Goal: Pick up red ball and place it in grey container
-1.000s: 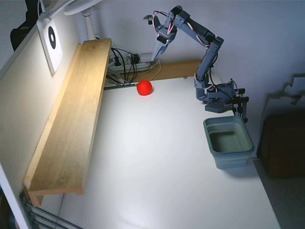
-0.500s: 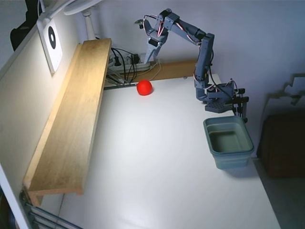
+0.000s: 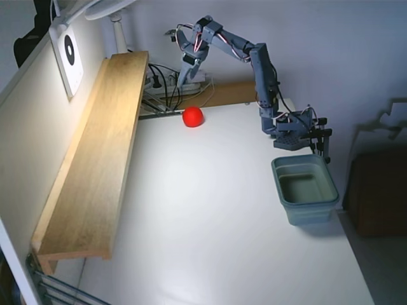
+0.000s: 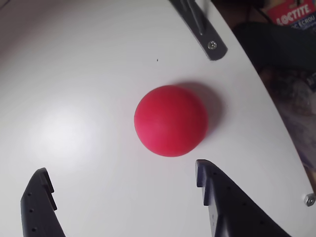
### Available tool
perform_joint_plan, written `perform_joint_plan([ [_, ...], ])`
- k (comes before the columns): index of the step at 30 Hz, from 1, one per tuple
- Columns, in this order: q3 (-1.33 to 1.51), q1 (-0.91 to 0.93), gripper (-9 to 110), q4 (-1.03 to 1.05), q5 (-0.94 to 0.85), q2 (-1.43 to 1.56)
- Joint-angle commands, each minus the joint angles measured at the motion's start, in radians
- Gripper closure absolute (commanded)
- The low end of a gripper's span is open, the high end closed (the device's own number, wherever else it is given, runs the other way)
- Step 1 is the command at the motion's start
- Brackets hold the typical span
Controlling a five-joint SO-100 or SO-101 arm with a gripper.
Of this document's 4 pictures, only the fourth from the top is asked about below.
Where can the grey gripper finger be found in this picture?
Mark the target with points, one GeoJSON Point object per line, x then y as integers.
{"type": "Point", "coordinates": [232, 212]}
{"type": "Point", "coordinates": [37, 209]}

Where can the red ball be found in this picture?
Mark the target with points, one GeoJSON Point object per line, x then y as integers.
{"type": "Point", "coordinates": [170, 121]}

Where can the red Loctite package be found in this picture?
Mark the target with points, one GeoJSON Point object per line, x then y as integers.
{"type": "Point", "coordinates": [293, 14]}

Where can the silver bracket screw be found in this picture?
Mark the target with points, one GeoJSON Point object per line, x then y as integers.
{"type": "Point", "coordinates": [212, 45]}

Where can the grey metal bracket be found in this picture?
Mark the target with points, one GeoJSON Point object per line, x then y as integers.
{"type": "Point", "coordinates": [200, 24]}

